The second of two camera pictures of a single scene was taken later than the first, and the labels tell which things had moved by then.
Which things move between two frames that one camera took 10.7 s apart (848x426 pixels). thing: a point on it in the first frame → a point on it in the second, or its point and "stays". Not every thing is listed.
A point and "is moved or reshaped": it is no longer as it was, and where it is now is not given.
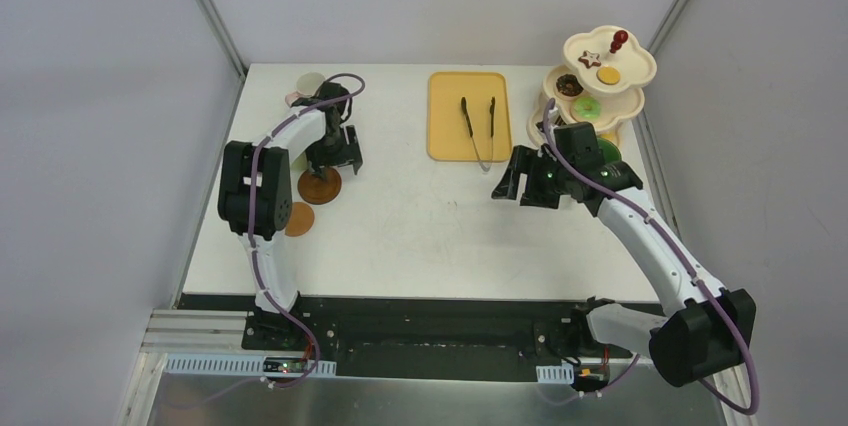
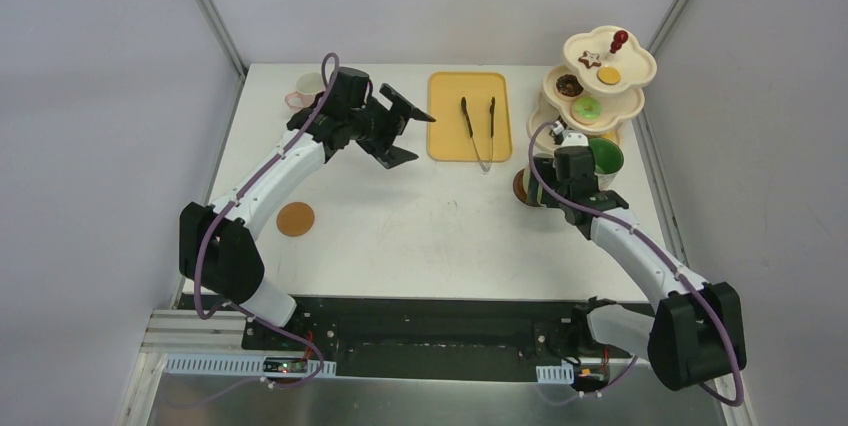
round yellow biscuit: [608, 75] stays
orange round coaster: [301, 220] stays
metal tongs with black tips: [470, 129] stays
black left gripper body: [334, 154] → [385, 125]
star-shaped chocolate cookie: [590, 59] stays
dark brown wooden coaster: [318, 190] is moved or reshaped
